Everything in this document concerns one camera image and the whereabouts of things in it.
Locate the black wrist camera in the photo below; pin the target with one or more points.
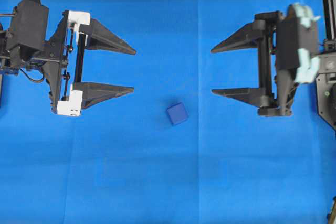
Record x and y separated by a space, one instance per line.
27 31
298 43

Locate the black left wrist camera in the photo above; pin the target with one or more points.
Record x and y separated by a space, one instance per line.
27 31

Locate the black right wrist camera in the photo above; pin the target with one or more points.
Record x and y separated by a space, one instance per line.
298 43

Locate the blue cube block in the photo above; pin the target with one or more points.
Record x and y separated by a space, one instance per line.
177 113

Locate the black aluminium table frame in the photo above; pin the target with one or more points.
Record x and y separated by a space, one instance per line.
329 16

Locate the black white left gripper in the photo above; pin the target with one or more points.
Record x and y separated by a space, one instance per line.
85 94

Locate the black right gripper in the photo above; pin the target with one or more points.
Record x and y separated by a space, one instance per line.
274 96

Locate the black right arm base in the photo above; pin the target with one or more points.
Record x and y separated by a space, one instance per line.
325 83

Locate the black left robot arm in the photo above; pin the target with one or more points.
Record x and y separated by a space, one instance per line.
74 68

